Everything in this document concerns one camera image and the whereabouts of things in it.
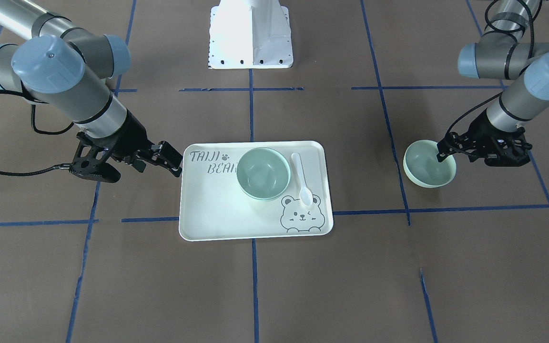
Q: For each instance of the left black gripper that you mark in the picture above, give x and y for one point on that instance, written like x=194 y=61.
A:
x=483 y=128

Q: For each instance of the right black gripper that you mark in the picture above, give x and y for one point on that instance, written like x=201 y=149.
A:
x=130 y=135

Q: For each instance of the green bowl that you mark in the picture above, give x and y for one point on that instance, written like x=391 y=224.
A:
x=263 y=197
x=422 y=167

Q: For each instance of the green bowl moved to tray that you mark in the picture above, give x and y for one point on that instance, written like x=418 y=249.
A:
x=263 y=170

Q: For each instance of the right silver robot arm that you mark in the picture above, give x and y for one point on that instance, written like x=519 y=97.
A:
x=65 y=66

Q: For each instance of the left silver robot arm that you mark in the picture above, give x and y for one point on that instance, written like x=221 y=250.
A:
x=506 y=51

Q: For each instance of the pale green bear tray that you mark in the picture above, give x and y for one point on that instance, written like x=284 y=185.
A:
x=214 y=207

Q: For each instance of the green bowl on tray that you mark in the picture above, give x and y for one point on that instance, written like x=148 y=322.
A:
x=263 y=197

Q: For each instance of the white plastic spoon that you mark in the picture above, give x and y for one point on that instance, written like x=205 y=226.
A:
x=305 y=194

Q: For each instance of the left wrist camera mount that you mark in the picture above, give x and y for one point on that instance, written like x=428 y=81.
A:
x=502 y=153

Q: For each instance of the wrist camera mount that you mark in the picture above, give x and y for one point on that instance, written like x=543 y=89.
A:
x=502 y=153
x=90 y=163

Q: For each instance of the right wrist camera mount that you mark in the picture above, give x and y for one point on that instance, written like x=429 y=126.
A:
x=90 y=163

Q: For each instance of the white pedestal column base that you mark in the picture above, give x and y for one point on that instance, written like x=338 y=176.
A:
x=245 y=34

